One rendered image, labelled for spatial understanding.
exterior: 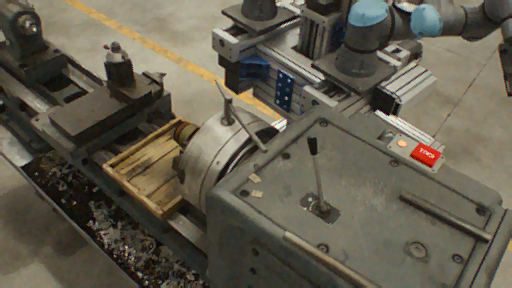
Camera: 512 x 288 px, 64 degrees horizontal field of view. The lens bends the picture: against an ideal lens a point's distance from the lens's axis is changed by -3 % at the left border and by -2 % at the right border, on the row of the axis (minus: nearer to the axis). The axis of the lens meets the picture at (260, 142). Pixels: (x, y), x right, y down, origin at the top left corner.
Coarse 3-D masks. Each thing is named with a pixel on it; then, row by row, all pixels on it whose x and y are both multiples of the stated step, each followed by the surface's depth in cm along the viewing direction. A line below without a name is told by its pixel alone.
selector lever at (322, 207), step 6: (318, 168) 87; (318, 174) 87; (318, 180) 87; (318, 186) 88; (318, 192) 88; (324, 204) 88; (318, 210) 89; (324, 210) 88; (330, 210) 89; (324, 216) 88
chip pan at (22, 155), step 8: (0, 120) 205; (0, 128) 201; (0, 136) 197; (8, 136) 197; (0, 144) 193; (8, 144) 194; (16, 144) 194; (8, 152) 190; (16, 152) 190; (24, 152) 191; (16, 160) 187; (24, 160) 187
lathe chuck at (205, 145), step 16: (240, 112) 115; (208, 128) 109; (224, 128) 109; (240, 128) 109; (192, 144) 109; (208, 144) 107; (224, 144) 106; (192, 160) 108; (208, 160) 106; (192, 176) 108; (192, 192) 111
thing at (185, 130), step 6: (180, 126) 126; (186, 126) 126; (192, 126) 126; (198, 126) 127; (174, 132) 127; (180, 132) 126; (186, 132) 124; (192, 132) 123; (174, 138) 127; (180, 138) 125; (186, 138) 123; (180, 144) 126
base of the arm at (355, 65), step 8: (344, 48) 141; (352, 48) 138; (376, 48) 139; (336, 56) 147; (344, 56) 142; (352, 56) 140; (360, 56) 139; (368, 56) 139; (376, 56) 142; (336, 64) 145; (344, 64) 142; (352, 64) 140; (360, 64) 141; (368, 64) 140; (376, 64) 144; (344, 72) 143; (352, 72) 142; (360, 72) 141; (368, 72) 142
